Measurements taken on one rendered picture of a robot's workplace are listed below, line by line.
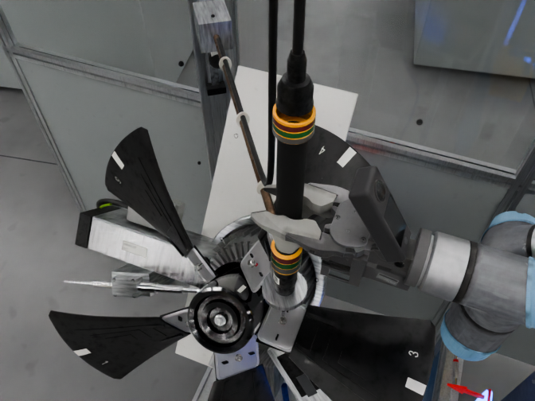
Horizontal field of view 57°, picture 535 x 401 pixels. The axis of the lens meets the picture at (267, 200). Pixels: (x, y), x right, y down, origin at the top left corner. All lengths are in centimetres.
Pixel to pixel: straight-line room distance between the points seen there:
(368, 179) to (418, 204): 108
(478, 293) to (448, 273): 4
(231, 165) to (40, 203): 184
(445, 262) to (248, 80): 63
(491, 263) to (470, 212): 101
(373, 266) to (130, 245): 61
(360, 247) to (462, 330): 19
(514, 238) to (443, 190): 81
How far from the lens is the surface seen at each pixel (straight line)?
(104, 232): 112
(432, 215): 164
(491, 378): 230
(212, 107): 138
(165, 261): 106
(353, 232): 59
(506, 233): 77
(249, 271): 88
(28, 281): 255
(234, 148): 108
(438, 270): 59
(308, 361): 87
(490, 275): 60
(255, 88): 107
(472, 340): 69
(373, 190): 53
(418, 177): 153
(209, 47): 113
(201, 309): 87
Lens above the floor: 199
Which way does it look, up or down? 51 degrees down
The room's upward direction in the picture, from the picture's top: straight up
